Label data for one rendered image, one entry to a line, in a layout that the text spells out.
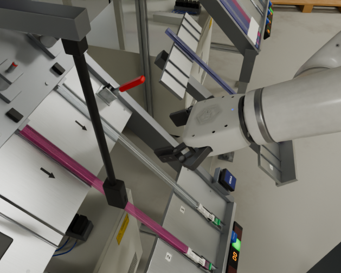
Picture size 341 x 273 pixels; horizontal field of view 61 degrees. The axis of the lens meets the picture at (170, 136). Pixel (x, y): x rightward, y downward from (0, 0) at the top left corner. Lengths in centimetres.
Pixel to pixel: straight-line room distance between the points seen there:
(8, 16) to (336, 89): 34
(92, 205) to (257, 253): 91
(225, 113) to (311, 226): 134
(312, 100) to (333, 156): 169
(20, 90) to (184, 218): 43
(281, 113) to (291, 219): 134
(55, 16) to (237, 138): 31
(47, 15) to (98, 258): 75
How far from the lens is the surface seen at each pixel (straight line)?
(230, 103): 47
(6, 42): 49
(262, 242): 161
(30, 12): 21
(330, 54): 50
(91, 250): 89
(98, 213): 93
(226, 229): 78
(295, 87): 42
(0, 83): 43
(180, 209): 67
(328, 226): 178
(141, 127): 67
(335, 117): 40
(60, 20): 20
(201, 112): 48
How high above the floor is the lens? 143
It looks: 48 degrees down
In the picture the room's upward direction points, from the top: straight up
